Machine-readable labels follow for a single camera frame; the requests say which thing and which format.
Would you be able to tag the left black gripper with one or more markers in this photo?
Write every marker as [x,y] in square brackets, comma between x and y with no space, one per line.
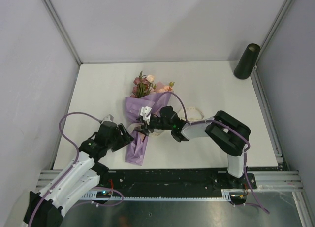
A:
[122,141]

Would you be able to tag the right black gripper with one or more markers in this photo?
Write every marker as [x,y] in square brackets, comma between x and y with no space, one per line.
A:
[145,131]

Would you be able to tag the cream printed ribbon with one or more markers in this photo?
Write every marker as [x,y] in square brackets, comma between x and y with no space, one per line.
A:
[193,114]

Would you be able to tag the pink artificial flower bunch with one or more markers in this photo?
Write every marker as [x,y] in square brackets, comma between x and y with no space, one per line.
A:
[145,85]

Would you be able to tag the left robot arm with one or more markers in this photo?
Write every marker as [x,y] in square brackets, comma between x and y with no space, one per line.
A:
[49,206]

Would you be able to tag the black cylindrical vase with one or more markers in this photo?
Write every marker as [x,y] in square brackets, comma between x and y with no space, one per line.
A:
[247,62]

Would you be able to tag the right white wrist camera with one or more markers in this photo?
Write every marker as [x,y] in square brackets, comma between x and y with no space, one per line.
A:
[145,112]

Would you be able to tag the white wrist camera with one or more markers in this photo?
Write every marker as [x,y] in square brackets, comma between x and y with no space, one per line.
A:
[108,120]
[145,112]

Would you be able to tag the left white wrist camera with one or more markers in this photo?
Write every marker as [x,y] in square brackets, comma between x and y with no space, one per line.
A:
[108,120]

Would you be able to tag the white slotted cable duct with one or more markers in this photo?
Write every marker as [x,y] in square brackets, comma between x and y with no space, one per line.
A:
[102,195]

